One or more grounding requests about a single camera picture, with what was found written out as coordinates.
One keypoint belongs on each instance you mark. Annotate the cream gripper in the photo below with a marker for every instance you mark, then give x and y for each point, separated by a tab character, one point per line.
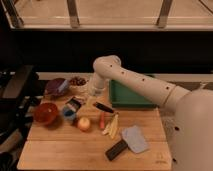
93	92

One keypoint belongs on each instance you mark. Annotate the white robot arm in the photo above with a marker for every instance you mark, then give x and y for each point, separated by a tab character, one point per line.
193	139

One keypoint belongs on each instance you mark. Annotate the white bowl with grapes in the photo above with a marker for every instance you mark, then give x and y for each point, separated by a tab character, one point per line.
78	84

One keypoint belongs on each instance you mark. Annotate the purple bowl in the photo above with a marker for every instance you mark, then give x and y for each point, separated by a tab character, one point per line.
57	87

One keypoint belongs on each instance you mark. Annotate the red bowl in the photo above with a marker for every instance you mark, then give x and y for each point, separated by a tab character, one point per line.
45	113

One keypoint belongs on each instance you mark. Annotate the yellow apple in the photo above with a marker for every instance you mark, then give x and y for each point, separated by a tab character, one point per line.
84	124

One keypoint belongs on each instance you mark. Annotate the blue cup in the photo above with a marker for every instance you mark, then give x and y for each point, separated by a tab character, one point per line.
68	114

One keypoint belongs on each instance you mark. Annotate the green plastic tray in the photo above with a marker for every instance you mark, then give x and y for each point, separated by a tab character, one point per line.
121	96

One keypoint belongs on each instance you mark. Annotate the yellow corn cob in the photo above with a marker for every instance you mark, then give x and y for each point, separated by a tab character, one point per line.
112	127

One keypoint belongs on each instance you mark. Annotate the wooden cutting board table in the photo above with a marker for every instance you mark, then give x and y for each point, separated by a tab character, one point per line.
63	147

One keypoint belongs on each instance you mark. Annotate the toy cleaver knife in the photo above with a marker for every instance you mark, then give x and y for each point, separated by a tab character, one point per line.
131	138

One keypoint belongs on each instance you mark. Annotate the black equipment stand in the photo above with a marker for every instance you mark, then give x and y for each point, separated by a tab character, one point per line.
12	116

